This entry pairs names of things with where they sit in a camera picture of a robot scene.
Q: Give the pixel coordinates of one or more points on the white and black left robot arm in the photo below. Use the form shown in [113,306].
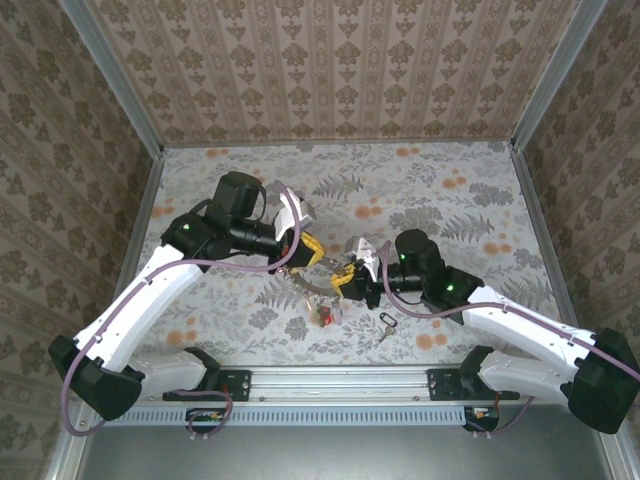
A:
[135,310]

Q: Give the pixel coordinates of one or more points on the aluminium lower frame rail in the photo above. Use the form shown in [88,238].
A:
[60,460]
[625,465]

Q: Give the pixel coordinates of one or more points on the floral table cover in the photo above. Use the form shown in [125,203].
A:
[400,175]

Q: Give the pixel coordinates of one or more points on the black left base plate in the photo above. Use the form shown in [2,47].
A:
[240,385]

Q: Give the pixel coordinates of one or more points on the key with purple tag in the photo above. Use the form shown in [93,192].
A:
[338,314]

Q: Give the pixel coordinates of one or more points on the key with red tag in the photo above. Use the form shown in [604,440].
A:
[326,316]

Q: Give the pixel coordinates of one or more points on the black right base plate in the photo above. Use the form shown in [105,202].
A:
[440,385]

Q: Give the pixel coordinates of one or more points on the aluminium side frame rail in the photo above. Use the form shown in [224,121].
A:
[142,210]
[540,225]

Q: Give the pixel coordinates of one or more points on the key with black tag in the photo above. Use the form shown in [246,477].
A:
[390,329]

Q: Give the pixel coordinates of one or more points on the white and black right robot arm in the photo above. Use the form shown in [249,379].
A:
[520,330]

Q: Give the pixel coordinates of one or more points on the aluminium frame post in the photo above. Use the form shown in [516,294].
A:
[552,75]
[119,80]

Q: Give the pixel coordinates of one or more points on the grey metal panel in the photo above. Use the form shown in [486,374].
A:
[325,455]

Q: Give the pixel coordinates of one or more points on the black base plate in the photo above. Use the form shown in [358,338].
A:
[240,385]
[440,385]

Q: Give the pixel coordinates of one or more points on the metal keyring of small rings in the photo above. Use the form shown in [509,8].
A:
[307,289]

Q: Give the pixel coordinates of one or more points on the aluminium mounting rail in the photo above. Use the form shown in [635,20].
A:
[340,382]

